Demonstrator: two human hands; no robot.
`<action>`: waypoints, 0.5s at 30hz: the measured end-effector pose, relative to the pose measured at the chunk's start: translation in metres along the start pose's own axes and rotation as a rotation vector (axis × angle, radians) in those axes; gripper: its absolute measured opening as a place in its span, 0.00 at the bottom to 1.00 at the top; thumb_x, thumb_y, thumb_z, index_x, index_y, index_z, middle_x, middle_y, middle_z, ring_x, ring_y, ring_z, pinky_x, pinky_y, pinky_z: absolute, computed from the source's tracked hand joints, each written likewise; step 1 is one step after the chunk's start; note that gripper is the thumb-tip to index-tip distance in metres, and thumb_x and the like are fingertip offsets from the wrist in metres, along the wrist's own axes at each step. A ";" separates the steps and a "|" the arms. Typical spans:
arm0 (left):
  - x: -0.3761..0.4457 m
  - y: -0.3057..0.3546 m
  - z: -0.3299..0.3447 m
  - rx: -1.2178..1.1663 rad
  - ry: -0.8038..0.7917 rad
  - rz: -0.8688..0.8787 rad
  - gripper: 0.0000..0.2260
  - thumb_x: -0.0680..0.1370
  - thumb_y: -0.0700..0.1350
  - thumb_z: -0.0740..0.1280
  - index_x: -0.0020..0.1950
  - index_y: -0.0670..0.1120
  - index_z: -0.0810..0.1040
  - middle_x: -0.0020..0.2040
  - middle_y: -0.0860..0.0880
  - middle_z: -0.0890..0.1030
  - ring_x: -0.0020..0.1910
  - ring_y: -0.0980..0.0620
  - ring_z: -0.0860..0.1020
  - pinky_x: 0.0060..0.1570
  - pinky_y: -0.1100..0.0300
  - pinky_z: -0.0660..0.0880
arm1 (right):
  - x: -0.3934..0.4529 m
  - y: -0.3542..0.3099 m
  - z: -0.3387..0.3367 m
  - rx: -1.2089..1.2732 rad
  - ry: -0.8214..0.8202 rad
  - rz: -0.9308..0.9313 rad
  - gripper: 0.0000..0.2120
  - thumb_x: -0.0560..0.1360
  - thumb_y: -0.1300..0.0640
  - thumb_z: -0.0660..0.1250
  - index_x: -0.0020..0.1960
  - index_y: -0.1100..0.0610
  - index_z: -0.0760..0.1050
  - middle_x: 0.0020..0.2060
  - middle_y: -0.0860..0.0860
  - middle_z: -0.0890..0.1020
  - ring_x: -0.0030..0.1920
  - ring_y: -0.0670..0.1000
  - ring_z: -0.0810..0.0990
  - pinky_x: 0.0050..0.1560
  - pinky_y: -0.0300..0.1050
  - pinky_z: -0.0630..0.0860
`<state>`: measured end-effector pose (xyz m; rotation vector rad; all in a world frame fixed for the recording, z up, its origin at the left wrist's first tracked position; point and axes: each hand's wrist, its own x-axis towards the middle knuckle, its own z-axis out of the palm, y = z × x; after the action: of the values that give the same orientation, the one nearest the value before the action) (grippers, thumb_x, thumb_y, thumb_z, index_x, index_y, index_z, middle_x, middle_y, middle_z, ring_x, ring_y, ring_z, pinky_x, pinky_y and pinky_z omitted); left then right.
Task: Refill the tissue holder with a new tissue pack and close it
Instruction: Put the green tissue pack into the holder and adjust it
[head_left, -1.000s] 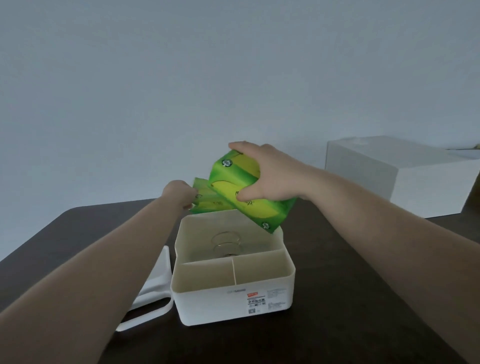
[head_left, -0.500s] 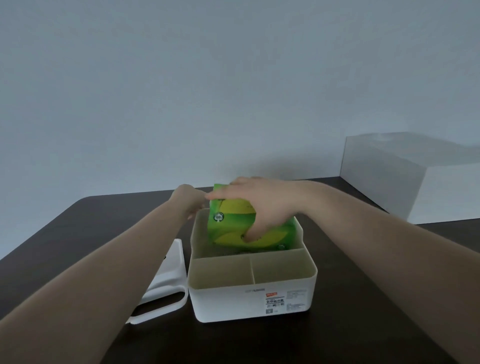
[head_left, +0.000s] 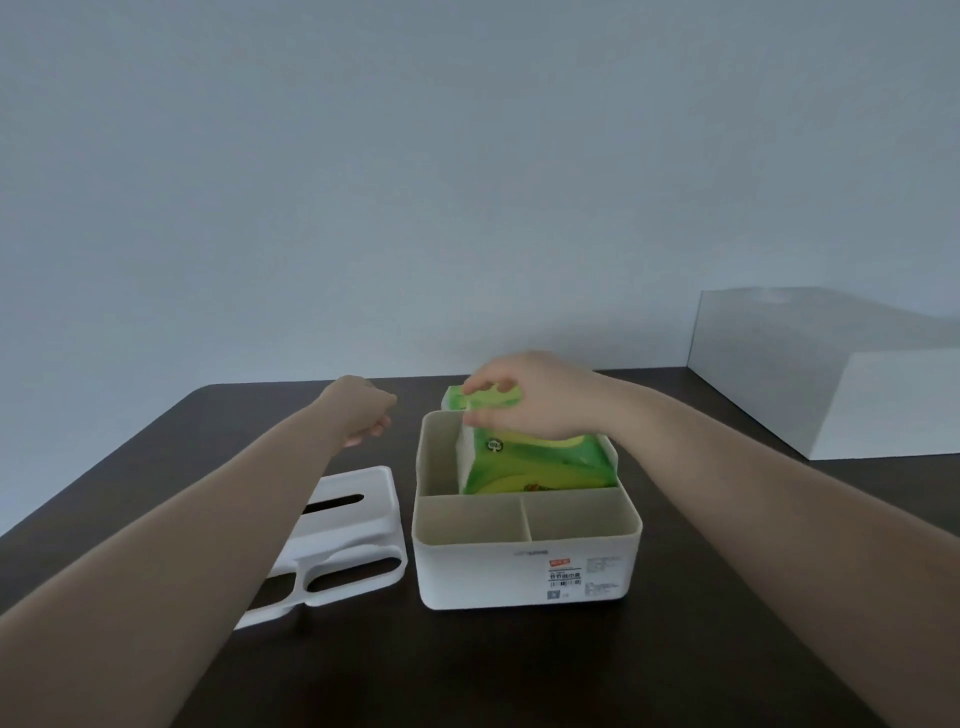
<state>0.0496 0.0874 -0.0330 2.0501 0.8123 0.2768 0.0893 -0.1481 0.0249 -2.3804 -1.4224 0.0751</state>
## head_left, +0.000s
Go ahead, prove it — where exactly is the white tissue box lid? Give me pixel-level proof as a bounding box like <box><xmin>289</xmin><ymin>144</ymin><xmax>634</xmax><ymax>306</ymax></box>
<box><xmin>232</xmin><ymin>465</ymin><xmax>409</xmax><ymax>631</ymax></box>

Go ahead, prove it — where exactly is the large white rectangular box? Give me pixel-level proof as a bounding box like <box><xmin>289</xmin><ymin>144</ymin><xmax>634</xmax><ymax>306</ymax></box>
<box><xmin>687</xmin><ymin>287</ymin><xmax>960</xmax><ymax>462</ymax></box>

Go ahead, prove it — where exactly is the white plastic tissue box base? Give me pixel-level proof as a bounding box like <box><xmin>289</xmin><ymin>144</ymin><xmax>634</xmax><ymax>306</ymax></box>
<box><xmin>410</xmin><ymin>408</ymin><xmax>644</xmax><ymax>611</ymax></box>

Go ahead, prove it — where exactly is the person's right hand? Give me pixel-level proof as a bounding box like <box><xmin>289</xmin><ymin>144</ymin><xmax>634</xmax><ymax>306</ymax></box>
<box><xmin>460</xmin><ymin>350</ymin><xmax>625</xmax><ymax>444</ymax></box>

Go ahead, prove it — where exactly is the person's left hand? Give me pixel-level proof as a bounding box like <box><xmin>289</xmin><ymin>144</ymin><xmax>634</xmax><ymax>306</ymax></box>
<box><xmin>313</xmin><ymin>374</ymin><xmax>400</xmax><ymax>450</ymax></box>

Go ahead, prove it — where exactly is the person's right forearm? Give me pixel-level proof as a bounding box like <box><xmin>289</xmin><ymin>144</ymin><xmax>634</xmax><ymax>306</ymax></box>
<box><xmin>592</xmin><ymin>378</ymin><xmax>960</xmax><ymax>728</ymax></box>

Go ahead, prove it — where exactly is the person's left forearm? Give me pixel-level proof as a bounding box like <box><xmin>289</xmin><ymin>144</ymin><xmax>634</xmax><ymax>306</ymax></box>
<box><xmin>0</xmin><ymin>403</ymin><xmax>354</xmax><ymax>728</ymax></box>

